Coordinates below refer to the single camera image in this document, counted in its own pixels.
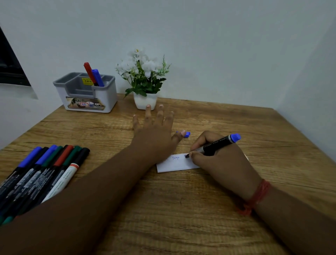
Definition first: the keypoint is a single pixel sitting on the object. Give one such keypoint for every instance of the person's left hand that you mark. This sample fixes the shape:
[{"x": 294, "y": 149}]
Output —
[{"x": 153, "y": 141}]

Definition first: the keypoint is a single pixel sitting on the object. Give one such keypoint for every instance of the person's right hand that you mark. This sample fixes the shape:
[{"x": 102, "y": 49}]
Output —
[{"x": 229, "y": 168}]

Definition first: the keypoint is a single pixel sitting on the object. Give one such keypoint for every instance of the person's right thumb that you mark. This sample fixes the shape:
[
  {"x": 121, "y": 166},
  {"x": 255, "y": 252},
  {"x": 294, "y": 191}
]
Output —
[{"x": 197, "y": 159}]

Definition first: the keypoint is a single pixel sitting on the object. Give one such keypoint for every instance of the person's left thumb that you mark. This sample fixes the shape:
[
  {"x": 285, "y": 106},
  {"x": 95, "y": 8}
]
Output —
[{"x": 179, "y": 136}]

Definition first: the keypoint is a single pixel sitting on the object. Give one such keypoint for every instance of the person's left middle finger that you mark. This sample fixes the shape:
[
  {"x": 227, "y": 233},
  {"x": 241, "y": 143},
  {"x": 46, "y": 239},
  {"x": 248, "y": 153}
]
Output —
[{"x": 160, "y": 114}]

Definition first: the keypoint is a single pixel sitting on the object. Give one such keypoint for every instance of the person's left little finger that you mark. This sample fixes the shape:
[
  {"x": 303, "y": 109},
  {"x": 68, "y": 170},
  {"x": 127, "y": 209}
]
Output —
[{"x": 136, "y": 123}]

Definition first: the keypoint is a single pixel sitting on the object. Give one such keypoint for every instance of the white paper card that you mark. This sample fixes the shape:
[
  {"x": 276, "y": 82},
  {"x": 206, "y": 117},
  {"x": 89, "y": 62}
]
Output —
[{"x": 175, "y": 164}]

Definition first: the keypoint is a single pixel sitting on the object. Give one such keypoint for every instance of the black marker with blue end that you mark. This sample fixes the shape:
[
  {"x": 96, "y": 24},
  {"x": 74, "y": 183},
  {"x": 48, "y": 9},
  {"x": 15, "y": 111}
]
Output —
[{"x": 216, "y": 144}]

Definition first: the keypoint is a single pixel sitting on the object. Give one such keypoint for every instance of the person's left forearm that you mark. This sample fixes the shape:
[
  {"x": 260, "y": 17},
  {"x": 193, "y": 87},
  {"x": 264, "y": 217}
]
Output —
[{"x": 78, "y": 207}]

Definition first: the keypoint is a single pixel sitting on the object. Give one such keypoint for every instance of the person's right forearm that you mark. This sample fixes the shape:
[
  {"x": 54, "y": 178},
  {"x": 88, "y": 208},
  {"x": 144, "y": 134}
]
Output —
[{"x": 299, "y": 223}]

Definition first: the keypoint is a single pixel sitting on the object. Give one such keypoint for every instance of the blue marker cap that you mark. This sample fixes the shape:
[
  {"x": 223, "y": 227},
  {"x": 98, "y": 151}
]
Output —
[{"x": 187, "y": 134}]

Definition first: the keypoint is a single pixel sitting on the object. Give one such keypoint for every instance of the white flower plant in pot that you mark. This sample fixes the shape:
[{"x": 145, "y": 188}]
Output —
[{"x": 143, "y": 81}]

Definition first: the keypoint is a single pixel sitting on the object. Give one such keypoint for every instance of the grey and white desk organizer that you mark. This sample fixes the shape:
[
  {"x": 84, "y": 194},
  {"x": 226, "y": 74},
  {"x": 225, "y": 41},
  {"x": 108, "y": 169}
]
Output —
[{"x": 84, "y": 96}]

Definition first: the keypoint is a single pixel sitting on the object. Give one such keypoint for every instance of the red marker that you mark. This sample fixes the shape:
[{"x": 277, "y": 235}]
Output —
[{"x": 89, "y": 72}]

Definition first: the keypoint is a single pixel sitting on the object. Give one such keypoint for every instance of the row of coloured marker pens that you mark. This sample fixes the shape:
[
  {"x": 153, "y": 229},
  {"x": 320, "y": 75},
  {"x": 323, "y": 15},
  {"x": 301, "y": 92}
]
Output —
[{"x": 39, "y": 173}]

